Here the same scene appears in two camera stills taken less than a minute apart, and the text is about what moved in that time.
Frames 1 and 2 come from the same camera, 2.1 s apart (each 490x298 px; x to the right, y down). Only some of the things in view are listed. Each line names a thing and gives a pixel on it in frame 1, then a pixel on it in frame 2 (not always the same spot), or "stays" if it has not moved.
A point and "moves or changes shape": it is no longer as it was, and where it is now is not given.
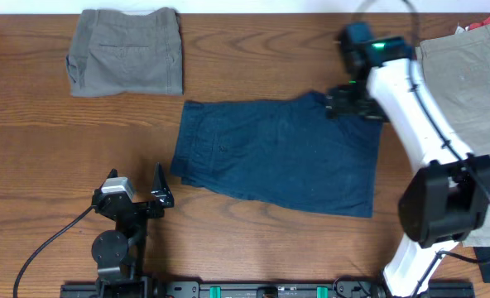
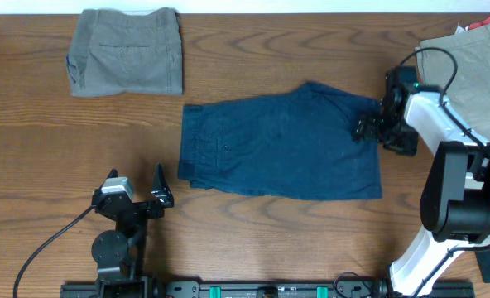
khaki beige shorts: (468, 77) stays
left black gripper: (135, 208) stays
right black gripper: (348, 106) → (378, 128)
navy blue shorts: (284, 151) moves or changes shape
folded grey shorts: (117, 51) stays
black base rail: (299, 288) stays
